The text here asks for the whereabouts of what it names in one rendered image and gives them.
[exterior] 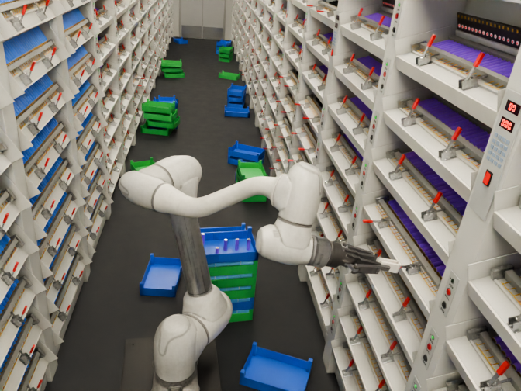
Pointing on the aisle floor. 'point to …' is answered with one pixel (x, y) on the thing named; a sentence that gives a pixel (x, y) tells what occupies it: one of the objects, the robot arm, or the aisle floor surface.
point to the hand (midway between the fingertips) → (387, 264)
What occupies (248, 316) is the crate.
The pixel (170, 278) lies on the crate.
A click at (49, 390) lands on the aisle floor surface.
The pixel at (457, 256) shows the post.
